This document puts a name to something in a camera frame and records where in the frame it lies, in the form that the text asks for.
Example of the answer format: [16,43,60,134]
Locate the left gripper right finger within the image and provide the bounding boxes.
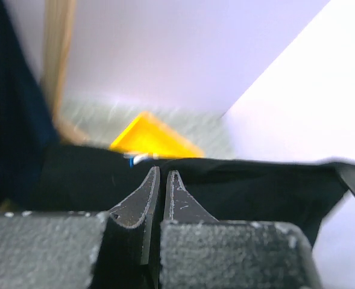
[163,170,218,223]

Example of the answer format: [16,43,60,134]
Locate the yellow plastic tray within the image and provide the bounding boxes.
[109,111,204,158]

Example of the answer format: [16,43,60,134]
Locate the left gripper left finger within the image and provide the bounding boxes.
[110,166,160,265]

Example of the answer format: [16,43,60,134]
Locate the navy blue shirt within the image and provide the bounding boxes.
[0,1,58,204]

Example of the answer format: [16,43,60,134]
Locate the black t shirt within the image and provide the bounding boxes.
[0,144,355,250]

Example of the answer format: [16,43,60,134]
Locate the wooden clothes rack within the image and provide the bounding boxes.
[41,0,89,145]

